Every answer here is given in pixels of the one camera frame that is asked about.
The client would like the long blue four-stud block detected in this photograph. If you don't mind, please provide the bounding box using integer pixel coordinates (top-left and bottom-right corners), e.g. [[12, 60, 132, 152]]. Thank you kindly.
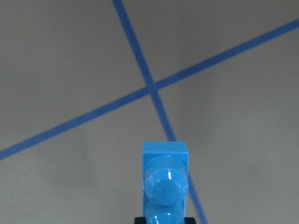
[[142, 141, 189, 219]]

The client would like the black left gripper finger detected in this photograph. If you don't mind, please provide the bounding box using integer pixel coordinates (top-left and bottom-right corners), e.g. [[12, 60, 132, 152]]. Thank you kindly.
[[134, 217, 197, 224]]

